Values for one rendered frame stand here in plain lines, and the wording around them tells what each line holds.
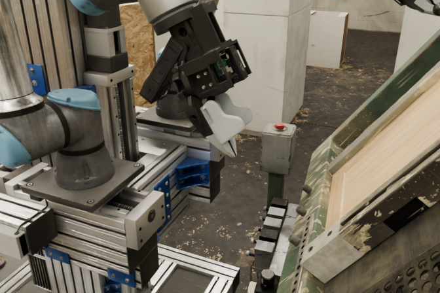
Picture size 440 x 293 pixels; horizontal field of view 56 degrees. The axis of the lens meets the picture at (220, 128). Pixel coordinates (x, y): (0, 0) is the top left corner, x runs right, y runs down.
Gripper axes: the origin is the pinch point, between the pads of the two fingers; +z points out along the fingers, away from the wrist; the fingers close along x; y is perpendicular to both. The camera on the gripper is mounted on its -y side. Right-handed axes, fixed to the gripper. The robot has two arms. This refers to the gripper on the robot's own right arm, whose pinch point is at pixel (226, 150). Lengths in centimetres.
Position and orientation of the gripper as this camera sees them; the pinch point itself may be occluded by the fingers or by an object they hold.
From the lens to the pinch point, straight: 60.2
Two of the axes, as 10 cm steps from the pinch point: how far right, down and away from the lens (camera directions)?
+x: 4.0, -3.7, 8.4
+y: 8.1, -2.8, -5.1
